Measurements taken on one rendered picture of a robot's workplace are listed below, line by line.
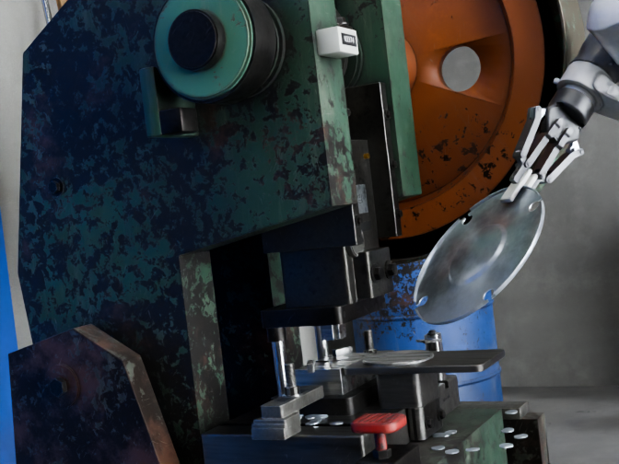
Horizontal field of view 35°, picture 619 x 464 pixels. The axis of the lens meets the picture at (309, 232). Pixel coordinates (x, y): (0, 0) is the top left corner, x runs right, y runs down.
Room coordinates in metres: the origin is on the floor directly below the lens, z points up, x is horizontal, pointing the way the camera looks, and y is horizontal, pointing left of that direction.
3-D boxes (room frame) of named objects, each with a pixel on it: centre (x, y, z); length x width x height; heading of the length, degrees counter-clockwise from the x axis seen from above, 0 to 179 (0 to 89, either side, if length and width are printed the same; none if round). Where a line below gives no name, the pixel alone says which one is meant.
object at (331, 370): (1.75, -0.02, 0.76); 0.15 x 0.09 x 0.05; 152
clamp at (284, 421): (1.61, 0.06, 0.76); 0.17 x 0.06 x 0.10; 152
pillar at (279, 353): (1.71, 0.08, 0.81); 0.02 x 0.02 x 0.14
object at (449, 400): (1.76, -0.02, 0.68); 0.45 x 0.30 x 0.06; 152
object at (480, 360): (1.67, -0.17, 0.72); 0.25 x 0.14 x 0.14; 62
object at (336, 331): (1.75, -0.02, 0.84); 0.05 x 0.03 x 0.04; 152
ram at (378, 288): (1.74, -0.05, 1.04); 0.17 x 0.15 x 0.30; 62
